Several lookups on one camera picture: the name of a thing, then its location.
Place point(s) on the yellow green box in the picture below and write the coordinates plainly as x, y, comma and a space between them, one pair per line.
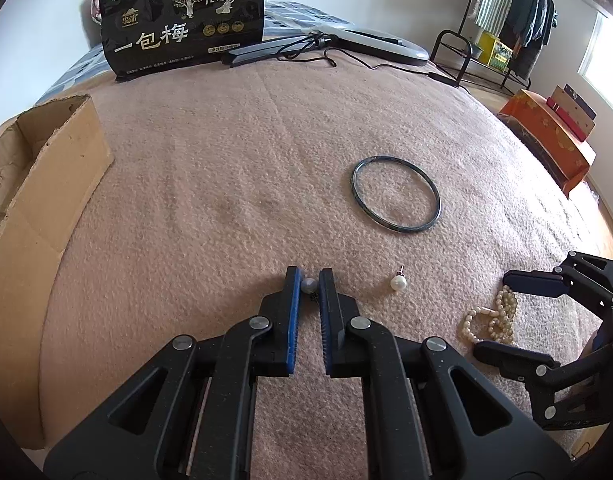
496, 52

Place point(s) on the grey folded tripod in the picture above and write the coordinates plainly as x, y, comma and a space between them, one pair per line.
256, 52

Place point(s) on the cardboard box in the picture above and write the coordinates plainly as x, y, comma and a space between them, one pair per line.
31, 260

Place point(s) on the orange cloth covered box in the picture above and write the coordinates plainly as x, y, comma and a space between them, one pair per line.
546, 135

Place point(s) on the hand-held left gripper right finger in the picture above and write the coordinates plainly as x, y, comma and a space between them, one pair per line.
326, 330

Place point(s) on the white pearl earring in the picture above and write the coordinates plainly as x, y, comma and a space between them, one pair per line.
398, 282

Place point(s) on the black metal clothes rack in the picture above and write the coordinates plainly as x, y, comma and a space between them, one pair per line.
449, 35

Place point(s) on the bright window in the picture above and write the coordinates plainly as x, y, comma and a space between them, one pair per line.
611, 60

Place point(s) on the black printed snack bag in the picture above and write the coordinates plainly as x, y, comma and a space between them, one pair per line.
181, 20

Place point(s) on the stack of books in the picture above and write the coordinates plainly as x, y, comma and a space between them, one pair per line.
574, 110

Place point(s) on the dark hanging clothes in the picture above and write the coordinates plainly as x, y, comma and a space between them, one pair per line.
531, 20

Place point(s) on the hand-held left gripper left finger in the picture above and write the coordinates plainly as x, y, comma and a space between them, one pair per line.
294, 330

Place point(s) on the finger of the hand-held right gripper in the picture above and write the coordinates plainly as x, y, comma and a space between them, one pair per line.
531, 284
516, 357

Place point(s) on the dark green bangle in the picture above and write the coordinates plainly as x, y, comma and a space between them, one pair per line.
354, 180

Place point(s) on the grey pearl earring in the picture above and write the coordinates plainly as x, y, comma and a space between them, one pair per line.
309, 286

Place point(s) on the cream pearl strand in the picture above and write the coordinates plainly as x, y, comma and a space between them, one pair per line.
506, 302

